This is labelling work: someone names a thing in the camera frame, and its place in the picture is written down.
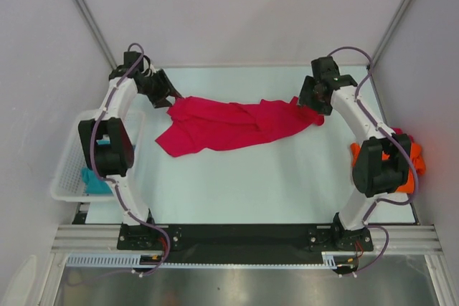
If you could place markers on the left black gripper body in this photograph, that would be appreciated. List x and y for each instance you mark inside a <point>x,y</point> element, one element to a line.
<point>152,88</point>

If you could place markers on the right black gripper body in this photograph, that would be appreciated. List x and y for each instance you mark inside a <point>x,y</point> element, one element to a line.
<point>309,97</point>

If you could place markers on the magenta t shirt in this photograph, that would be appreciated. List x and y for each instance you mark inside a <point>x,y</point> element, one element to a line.
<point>198,124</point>

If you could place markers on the white plastic laundry basket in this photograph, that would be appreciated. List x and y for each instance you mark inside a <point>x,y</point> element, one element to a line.
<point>68,184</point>

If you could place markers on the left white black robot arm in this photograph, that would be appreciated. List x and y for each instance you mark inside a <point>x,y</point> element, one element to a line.
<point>108,149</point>

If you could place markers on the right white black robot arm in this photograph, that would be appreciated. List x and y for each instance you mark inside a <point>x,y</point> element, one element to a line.
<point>382,165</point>

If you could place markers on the dark pink t shirt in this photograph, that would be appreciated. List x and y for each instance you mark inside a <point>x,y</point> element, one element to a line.
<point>399,131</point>

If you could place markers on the teal t shirt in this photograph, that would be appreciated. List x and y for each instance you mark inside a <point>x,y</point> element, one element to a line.
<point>93,185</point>

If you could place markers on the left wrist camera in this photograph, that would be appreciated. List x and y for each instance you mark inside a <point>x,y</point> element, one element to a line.
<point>130,57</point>

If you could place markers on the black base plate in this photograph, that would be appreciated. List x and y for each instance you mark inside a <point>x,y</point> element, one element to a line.
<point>245,243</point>

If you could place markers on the slotted white cable duct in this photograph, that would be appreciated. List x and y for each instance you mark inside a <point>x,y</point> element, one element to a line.
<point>138,261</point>

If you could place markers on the aluminium rail frame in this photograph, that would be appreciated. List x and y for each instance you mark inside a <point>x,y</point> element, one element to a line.
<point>403,240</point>

